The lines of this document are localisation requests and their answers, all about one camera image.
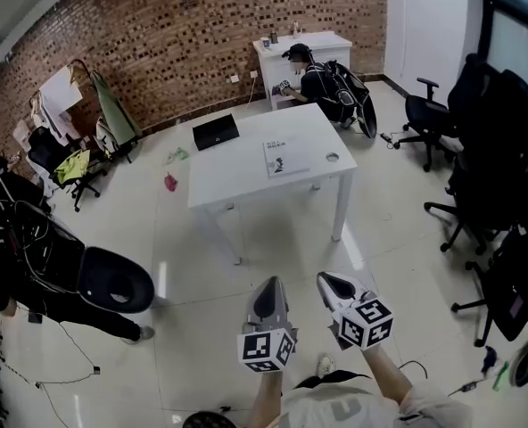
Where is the white table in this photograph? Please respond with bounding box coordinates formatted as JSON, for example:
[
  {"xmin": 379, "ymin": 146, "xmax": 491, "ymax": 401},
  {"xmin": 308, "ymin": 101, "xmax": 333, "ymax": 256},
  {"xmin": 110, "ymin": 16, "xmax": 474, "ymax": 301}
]
[{"xmin": 186, "ymin": 102, "xmax": 359, "ymax": 267}]

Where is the person's right forearm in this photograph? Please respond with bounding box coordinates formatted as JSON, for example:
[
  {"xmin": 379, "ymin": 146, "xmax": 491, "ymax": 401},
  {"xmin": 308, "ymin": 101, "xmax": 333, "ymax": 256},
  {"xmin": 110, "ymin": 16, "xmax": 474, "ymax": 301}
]
[{"xmin": 360, "ymin": 342, "xmax": 415, "ymax": 415}]

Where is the white book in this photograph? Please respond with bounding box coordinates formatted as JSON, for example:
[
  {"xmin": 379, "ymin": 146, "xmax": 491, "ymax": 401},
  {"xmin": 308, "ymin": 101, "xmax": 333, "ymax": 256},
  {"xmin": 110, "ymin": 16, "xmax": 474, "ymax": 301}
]
[{"xmin": 261, "ymin": 140, "xmax": 311, "ymax": 179}]

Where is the green bottle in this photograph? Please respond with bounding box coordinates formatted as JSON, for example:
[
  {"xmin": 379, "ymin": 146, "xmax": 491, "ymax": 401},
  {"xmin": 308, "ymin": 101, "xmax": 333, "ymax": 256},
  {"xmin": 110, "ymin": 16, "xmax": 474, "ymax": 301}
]
[{"xmin": 491, "ymin": 360, "xmax": 511, "ymax": 391}]

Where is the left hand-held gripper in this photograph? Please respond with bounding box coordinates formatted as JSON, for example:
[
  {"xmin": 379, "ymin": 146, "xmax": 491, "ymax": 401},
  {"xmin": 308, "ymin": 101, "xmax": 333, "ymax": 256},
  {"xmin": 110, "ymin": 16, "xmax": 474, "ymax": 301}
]
[{"xmin": 236, "ymin": 276, "xmax": 301, "ymax": 375}]

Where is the white hanging garment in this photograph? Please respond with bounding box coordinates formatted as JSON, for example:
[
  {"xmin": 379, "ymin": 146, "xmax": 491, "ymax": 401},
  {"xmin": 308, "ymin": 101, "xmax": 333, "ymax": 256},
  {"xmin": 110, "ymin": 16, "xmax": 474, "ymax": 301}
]
[{"xmin": 30, "ymin": 65, "xmax": 84, "ymax": 144}]

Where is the blue cloth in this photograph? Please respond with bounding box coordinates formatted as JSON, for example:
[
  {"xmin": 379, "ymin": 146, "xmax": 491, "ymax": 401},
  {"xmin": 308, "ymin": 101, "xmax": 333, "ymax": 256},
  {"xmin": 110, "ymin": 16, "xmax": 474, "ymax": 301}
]
[{"xmin": 481, "ymin": 346, "xmax": 499, "ymax": 375}]

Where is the black floor cable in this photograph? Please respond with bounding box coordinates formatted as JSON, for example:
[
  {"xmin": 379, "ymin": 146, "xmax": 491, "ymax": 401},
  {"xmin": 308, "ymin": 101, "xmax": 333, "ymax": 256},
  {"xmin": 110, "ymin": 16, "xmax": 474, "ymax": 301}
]
[{"xmin": 0, "ymin": 317, "xmax": 103, "ymax": 390}]

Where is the white backpack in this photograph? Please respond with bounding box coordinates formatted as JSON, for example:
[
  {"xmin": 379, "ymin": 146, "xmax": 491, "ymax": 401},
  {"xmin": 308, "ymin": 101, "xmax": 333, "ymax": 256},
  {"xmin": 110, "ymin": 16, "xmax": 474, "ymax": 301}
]
[{"xmin": 95, "ymin": 116, "xmax": 121, "ymax": 159}]

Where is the green hanging garment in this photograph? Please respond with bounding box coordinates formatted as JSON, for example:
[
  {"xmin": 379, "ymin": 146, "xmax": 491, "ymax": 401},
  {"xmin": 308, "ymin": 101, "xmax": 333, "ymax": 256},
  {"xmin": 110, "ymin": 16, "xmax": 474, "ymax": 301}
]
[{"xmin": 88, "ymin": 70, "xmax": 144, "ymax": 147}]

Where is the person's beige shirt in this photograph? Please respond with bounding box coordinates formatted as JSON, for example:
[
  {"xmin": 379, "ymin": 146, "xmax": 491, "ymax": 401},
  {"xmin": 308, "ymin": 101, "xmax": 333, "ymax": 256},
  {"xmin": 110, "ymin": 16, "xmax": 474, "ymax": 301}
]
[{"xmin": 279, "ymin": 370, "xmax": 473, "ymax": 428}]

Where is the black clothes rack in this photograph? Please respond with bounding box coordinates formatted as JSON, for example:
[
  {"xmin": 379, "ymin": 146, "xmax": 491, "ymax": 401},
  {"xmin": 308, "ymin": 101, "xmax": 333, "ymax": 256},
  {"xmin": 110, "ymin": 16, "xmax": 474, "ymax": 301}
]
[{"xmin": 28, "ymin": 58, "xmax": 136, "ymax": 165}]

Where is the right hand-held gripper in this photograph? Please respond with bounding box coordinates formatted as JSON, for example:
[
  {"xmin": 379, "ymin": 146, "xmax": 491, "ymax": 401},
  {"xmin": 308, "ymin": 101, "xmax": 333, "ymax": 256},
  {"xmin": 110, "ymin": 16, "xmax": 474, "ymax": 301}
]
[{"xmin": 316, "ymin": 271, "xmax": 394, "ymax": 352}]

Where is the black box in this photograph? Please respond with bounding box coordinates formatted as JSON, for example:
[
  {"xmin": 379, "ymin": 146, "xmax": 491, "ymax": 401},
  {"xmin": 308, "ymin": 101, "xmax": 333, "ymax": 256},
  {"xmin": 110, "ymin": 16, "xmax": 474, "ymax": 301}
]
[{"xmin": 192, "ymin": 113, "xmax": 240, "ymax": 152}]

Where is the black office chair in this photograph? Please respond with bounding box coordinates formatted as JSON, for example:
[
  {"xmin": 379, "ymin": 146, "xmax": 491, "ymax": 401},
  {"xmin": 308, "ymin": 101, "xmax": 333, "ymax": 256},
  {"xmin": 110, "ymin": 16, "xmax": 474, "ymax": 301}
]
[
  {"xmin": 393, "ymin": 77, "xmax": 456, "ymax": 172},
  {"xmin": 423, "ymin": 53, "xmax": 528, "ymax": 254},
  {"xmin": 26, "ymin": 125, "xmax": 110, "ymax": 214},
  {"xmin": 450, "ymin": 224, "xmax": 528, "ymax": 348}
]

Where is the green cloth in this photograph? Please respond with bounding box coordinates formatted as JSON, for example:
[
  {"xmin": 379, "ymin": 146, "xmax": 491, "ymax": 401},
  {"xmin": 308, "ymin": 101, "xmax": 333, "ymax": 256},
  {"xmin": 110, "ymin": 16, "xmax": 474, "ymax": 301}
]
[{"xmin": 162, "ymin": 146, "xmax": 190, "ymax": 167}]

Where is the yellow-green cloth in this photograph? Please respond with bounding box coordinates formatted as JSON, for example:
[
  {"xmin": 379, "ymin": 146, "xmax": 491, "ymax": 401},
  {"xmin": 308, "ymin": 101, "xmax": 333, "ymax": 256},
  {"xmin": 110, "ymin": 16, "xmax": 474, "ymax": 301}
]
[{"xmin": 53, "ymin": 149, "xmax": 92, "ymax": 185}]

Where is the person's left forearm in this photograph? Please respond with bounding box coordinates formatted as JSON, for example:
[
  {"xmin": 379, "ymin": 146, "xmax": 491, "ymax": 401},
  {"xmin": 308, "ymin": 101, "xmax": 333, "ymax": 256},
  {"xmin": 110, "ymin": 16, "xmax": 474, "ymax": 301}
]
[{"xmin": 247, "ymin": 366, "xmax": 288, "ymax": 428}]

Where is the black round seat shell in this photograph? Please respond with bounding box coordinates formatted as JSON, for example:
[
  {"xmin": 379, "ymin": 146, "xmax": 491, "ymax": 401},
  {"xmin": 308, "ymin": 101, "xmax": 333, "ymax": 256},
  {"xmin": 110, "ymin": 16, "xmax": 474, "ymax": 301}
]
[{"xmin": 77, "ymin": 246, "xmax": 155, "ymax": 315}]

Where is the person's white shoe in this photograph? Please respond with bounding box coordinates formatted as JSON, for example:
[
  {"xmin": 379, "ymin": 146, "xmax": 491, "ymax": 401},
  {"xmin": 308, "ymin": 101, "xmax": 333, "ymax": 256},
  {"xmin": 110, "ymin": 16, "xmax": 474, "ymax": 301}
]
[{"xmin": 316, "ymin": 353, "xmax": 337, "ymax": 379}]

